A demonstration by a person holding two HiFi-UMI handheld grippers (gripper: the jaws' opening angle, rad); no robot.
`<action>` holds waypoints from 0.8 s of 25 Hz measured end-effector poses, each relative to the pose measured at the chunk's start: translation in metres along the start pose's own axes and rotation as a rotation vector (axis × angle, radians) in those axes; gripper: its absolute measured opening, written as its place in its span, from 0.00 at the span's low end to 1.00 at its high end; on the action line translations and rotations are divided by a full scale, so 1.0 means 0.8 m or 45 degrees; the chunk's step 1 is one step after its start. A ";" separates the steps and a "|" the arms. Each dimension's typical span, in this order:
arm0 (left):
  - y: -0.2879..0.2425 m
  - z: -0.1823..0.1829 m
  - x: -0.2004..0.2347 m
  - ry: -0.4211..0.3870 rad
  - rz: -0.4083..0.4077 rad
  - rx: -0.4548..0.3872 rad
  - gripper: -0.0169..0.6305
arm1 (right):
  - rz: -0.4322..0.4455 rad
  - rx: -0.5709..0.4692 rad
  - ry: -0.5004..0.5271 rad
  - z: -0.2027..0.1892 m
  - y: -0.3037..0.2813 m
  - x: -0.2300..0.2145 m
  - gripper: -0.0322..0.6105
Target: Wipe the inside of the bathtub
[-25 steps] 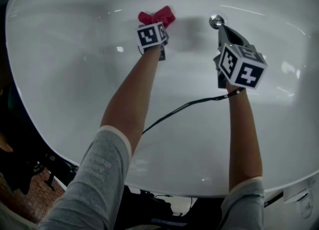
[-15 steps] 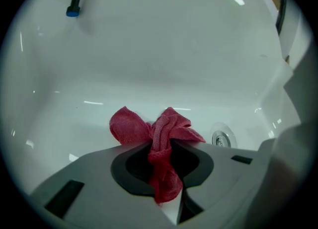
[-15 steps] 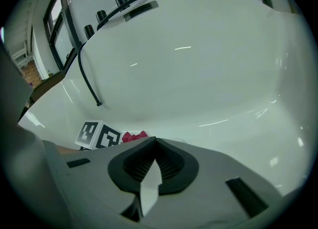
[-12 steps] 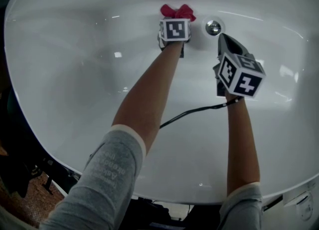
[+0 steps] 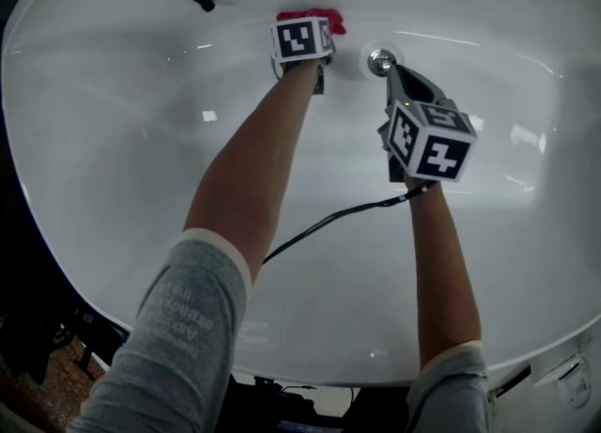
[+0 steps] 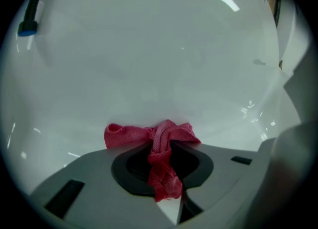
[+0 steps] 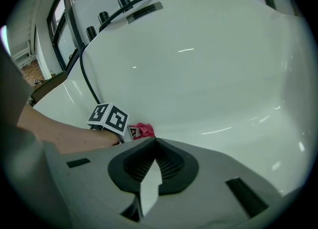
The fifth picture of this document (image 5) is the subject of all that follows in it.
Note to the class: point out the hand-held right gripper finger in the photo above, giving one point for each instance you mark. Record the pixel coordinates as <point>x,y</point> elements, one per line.
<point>392,90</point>
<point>437,93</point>

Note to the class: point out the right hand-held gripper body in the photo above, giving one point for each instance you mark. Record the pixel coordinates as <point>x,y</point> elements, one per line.
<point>441,159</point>

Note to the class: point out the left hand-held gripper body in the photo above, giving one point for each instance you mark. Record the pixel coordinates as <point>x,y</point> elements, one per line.
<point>296,41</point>

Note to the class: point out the pink cloth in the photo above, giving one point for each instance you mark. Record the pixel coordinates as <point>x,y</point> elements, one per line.
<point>335,22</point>

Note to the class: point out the white bathtub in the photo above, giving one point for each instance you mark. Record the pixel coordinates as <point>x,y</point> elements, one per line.
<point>117,140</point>

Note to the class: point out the person's right forearm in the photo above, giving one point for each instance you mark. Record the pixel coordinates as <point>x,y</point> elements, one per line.
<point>441,271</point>

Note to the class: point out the person's left forearm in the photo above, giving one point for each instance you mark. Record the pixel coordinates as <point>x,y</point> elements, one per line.
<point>244,163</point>

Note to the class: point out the chrome drain plug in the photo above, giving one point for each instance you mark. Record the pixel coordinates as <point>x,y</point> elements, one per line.
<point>378,59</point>

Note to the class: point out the black metal stand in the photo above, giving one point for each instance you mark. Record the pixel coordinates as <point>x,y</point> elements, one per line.
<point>509,381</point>

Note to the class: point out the person's grey shirt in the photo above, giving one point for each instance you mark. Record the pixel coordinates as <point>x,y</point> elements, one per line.
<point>178,328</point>

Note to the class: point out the black office chair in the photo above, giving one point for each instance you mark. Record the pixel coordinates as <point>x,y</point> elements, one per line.
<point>87,328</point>

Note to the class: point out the black chest camera harness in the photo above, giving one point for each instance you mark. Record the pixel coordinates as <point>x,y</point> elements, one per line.
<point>291,398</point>

